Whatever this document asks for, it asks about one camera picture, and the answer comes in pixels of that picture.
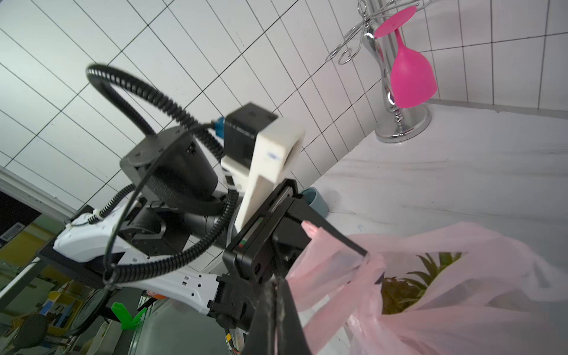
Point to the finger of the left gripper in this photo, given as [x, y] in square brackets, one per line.
[328, 233]

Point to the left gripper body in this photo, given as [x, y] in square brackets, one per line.
[252, 252]

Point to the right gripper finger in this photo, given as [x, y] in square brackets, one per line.
[273, 323]

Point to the green-brown pineapple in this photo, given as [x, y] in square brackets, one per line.
[401, 293]

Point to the pink plastic bag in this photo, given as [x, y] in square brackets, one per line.
[496, 299]

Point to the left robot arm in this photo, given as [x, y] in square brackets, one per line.
[207, 220]

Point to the teal cup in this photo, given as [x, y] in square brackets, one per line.
[316, 201]

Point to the silver glass rack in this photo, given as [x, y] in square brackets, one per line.
[397, 124]

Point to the pink wine glass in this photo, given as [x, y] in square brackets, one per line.
[412, 78]

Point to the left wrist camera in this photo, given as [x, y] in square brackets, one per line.
[260, 150]

